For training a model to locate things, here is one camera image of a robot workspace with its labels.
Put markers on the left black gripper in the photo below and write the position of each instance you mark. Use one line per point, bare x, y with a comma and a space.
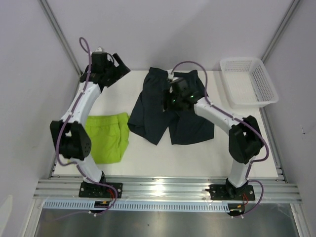
121, 70

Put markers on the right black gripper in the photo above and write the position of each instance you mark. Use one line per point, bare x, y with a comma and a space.
171, 94

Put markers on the dark green shorts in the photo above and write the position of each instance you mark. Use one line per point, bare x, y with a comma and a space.
149, 121

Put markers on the lime green shorts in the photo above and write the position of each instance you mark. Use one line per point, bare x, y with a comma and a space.
109, 137

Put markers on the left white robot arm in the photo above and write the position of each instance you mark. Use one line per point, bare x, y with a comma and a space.
71, 141

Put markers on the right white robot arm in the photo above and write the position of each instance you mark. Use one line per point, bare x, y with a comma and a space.
244, 136

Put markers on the white plastic basket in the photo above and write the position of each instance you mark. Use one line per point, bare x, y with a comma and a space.
247, 83

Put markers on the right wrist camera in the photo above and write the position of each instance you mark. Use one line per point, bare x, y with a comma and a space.
171, 78

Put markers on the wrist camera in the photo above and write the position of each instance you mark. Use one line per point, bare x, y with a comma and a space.
171, 78
99, 49

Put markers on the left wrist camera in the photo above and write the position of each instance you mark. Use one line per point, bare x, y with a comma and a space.
99, 49

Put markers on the right aluminium frame post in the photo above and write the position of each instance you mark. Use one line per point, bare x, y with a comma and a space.
286, 19

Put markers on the aluminium frame post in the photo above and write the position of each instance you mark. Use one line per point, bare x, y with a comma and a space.
59, 34
286, 19

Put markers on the left aluminium frame post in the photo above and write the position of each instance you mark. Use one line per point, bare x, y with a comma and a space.
59, 34

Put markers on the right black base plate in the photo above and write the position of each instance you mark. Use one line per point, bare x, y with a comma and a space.
225, 192

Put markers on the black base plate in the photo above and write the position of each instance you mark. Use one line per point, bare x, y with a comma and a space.
225, 192
89, 190

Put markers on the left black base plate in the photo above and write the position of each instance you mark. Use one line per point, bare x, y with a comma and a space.
89, 190

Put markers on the aluminium mounting rail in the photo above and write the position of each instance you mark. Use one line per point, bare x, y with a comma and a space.
169, 189

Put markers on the perforated cable tray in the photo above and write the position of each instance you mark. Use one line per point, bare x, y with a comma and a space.
217, 207

